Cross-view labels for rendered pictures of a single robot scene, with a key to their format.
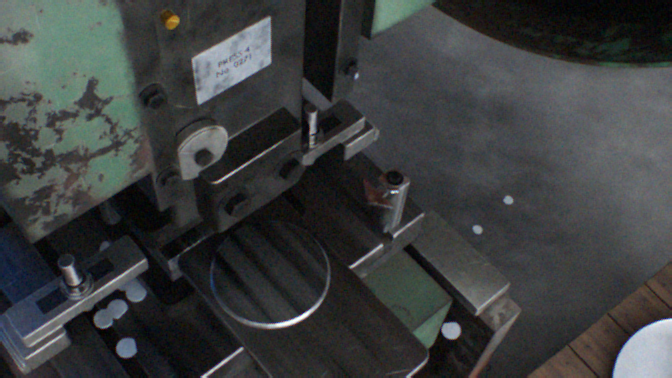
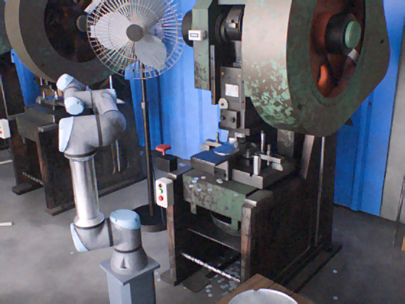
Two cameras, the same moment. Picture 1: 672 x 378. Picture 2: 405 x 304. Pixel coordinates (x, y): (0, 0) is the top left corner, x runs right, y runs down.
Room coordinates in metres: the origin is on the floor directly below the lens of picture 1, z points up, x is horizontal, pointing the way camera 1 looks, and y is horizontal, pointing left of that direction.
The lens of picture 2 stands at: (0.09, -1.92, 1.50)
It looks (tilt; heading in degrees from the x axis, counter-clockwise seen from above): 20 degrees down; 85
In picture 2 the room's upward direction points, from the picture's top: 1 degrees counter-clockwise
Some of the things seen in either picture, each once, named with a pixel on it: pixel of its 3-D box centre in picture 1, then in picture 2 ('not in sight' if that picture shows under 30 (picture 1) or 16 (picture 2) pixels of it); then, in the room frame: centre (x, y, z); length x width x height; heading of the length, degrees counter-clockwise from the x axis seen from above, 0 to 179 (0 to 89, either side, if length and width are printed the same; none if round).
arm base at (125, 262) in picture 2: not in sight; (128, 252); (-0.10, -0.35, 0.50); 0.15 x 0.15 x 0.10
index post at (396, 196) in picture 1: (390, 199); (257, 163); (0.49, -0.08, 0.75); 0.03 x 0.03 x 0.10; 44
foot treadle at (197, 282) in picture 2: not in sight; (226, 264); (0.36, 0.04, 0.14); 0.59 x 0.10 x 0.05; 44
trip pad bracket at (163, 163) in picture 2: not in sight; (167, 172); (0.08, 0.20, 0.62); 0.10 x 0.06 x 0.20; 134
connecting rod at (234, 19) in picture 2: not in sight; (243, 43); (0.46, 0.13, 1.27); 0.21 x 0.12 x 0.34; 44
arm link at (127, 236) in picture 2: not in sight; (124, 228); (-0.10, -0.36, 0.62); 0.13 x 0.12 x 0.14; 13
